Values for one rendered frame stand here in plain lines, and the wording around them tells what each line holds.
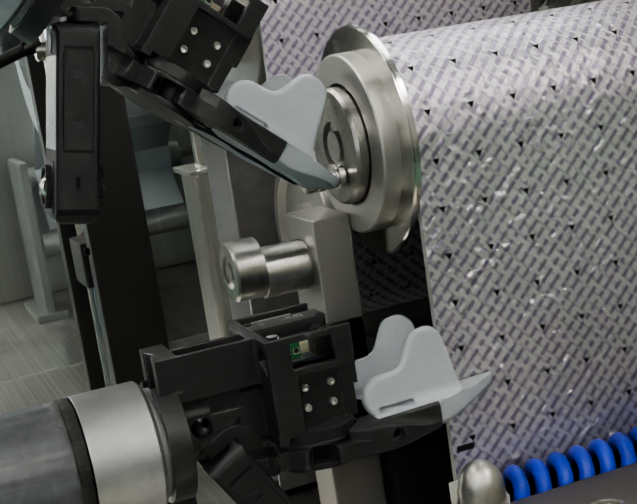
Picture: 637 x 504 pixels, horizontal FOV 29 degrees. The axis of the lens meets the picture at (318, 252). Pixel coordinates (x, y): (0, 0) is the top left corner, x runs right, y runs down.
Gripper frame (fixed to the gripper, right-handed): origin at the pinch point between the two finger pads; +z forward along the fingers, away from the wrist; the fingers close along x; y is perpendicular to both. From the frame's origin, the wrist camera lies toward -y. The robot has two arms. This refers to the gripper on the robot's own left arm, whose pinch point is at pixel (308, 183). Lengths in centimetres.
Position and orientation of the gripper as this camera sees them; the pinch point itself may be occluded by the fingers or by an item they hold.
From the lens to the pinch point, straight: 78.2
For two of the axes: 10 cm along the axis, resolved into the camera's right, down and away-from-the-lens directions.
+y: 4.8, -8.8, 0.7
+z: 8.0, 4.6, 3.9
